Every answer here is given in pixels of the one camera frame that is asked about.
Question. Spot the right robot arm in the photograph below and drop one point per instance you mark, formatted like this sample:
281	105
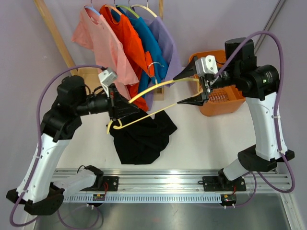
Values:
261	87

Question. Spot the white slotted cable duct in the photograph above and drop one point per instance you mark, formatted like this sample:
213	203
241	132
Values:
143	198

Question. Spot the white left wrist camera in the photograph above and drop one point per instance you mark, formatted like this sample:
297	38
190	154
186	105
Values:
106	78

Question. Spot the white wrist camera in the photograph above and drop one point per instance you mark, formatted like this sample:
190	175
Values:
206	65
106	78

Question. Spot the orange t shirt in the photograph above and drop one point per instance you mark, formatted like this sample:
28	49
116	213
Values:
134	60

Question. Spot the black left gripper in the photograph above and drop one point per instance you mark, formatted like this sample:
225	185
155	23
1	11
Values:
119	106

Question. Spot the wooden clothes rack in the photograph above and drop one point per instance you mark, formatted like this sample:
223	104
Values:
87	73

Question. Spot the aluminium mounting rail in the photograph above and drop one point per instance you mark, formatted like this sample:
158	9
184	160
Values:
177	181

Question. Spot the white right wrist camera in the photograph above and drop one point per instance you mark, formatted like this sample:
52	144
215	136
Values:
206	65

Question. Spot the light blue hanger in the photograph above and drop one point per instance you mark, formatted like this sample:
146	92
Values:
91	7

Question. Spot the cream hanger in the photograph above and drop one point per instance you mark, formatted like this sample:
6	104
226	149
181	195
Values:
146	7

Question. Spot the pink t shirt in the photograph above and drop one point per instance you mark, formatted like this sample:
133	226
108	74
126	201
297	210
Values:
94	33

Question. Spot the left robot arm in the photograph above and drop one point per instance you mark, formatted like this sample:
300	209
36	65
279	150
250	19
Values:
37	193

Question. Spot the lavender t shirt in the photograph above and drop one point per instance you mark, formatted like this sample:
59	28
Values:
167	45

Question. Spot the blue t shirt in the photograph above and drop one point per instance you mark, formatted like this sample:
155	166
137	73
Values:
150	44

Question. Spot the black t shirt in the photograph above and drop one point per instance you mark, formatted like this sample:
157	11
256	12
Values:
142	142

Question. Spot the green hanger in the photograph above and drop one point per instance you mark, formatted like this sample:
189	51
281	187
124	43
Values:
128	8

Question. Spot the orange plastic basket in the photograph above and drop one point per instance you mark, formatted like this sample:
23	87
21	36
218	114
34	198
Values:
223	100

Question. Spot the peach hanger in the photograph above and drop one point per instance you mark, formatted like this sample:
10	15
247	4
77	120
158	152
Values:
112	7

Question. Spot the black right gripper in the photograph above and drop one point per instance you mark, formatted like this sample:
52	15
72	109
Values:
199	99

